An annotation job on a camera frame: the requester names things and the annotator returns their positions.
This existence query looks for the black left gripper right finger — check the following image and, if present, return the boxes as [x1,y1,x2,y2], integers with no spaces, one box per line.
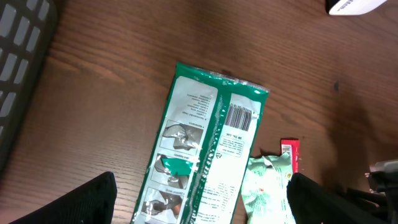
[287,173,385,224]

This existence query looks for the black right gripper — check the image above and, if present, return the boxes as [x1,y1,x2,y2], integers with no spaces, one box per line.
[337,159,397,223]

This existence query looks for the white cube barcode scanner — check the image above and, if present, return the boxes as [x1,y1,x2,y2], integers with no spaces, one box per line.
[325,0,387,16]

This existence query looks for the green white 3M package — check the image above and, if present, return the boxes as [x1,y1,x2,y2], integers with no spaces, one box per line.
[131,63,269,223]

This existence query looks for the red snack stick packet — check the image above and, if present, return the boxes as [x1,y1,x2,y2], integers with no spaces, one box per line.
[280,138,300,173]

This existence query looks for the white teal wipes packet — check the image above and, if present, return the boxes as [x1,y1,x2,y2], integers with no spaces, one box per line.
[241,152,295,224]

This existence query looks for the grey plastic mesh basket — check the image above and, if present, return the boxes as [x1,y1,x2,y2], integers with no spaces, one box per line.
[1,0,58,172]

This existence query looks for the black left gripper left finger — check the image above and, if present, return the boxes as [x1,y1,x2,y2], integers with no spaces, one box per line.
[11,171,118,224]

